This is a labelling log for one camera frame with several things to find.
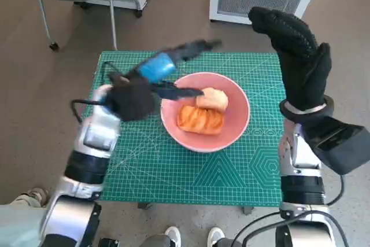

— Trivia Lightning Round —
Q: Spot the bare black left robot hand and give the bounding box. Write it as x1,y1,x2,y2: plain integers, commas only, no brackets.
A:
127,38,223,101

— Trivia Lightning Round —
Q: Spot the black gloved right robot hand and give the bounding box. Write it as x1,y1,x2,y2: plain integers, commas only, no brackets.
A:
248,6,332,112

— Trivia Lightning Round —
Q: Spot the round toy bread bun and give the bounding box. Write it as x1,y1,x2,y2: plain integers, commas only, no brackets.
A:
196,87,229,112

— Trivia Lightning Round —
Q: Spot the rectangular striped toy bread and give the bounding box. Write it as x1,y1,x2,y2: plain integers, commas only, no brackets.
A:
176,105,225,135

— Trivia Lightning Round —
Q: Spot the pink bowl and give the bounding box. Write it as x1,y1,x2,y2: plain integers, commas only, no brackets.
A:
160,72,251,153

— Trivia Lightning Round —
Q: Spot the silver metal pole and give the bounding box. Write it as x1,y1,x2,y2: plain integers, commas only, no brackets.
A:
106,0,118,50

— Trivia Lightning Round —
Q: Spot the green cutting mat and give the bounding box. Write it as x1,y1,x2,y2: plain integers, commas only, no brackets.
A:
92,51,286,204

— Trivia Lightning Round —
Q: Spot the white shoe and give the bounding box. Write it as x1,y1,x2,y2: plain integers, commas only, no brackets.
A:
207,226,225,247
164,226,182,247

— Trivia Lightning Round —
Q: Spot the person's shoe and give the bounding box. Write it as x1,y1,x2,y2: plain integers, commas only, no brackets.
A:
21,186,50,208

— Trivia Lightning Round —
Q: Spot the black cylindrical robot part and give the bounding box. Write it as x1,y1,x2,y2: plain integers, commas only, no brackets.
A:
98,237,119,247

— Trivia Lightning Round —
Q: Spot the person's leg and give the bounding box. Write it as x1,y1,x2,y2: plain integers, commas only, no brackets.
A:
0,197,51,247

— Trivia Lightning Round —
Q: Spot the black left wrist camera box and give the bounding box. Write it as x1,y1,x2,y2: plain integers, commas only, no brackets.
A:
108,72,157,122

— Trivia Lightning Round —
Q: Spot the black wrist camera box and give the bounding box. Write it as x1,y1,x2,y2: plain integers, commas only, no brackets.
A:
305,115,370,175
108,72,157,122

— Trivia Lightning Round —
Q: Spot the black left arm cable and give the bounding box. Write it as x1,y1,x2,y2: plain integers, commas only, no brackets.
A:
71,61,122,123

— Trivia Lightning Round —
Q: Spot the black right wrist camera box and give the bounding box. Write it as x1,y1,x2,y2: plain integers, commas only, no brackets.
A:
305,115,370,175

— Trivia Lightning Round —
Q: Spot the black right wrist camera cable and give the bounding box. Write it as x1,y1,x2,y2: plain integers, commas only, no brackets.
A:
325,171,346,207

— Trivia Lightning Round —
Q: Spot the black right arm cable loop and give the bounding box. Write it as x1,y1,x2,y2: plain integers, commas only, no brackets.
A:
241,211,349,247

